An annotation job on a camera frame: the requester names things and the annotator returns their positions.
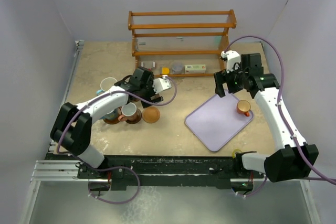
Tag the white long box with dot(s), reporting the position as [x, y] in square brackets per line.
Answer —
[195, 68]

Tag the large blue mug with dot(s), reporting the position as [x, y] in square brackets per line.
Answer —
[111, 115]
[105, 85]

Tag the yellow tape roll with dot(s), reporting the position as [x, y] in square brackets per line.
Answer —
[235, 152]

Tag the large blue mug front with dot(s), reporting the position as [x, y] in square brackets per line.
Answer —
[111, 115]

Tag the brown ringed coaster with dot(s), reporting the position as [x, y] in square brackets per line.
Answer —
[116, 121]

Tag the orange wood coaster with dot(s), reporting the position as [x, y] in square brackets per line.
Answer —
[151, 114]

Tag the small orange-handled mug front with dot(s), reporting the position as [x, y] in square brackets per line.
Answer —
[128, 112]

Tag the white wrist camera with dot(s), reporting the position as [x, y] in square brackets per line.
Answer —
[230, 57]
[161, 84]

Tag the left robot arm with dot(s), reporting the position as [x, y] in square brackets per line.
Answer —
[72, 127]

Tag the yellow small container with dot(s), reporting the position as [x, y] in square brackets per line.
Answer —
[165, 70]

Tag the orange brown mug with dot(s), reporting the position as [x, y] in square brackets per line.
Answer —
[243, 107]

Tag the dark walnut coaster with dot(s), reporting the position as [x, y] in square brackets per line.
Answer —
[136, 118]

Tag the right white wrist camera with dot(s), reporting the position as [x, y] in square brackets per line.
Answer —
[230, 57]

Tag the red white small box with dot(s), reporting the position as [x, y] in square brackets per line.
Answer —
[148, 64]

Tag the aluminium frame rail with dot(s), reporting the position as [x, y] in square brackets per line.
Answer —
[62, 169]

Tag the lavender plastic tray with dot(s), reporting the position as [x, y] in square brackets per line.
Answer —
[217, 121]

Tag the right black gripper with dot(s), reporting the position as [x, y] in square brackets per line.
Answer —
[222, 76]

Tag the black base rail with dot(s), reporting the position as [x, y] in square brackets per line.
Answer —
[122, 171]

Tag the wooden three-tier shelf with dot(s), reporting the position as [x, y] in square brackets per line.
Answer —
[188, 37]

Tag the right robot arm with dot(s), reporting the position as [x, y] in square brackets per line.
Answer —
[293, 156]

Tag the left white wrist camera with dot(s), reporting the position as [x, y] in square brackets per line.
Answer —
[161, 84]

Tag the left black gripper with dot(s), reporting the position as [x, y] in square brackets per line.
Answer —
[150, 83]

